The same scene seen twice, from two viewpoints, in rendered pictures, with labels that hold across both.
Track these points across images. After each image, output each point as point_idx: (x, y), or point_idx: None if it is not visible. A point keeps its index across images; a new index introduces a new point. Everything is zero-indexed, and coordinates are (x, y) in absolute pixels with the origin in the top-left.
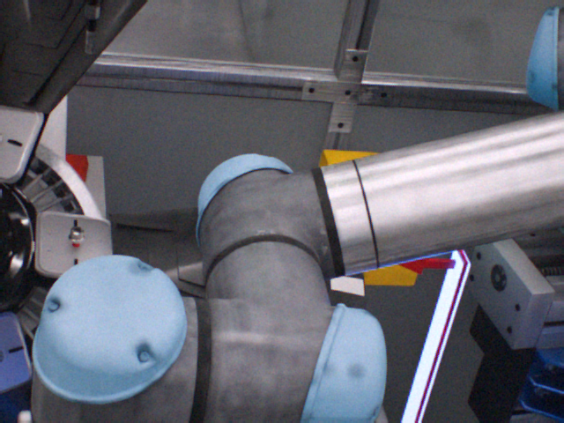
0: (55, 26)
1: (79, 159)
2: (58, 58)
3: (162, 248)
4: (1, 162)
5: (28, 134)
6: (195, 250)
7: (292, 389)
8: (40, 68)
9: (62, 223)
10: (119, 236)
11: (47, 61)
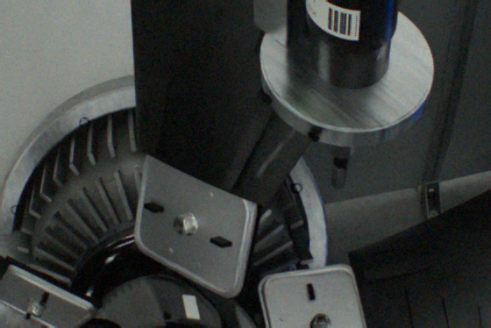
0: (246, 61)
1: None
2: (263, 116)
3: (427, 304)
4: (205, 262)
5: (238, 231)
6: (464, 295)
7: None
8: (238, 129)
9: (293, 293)
10: (371, 301)
11: (245, 117)
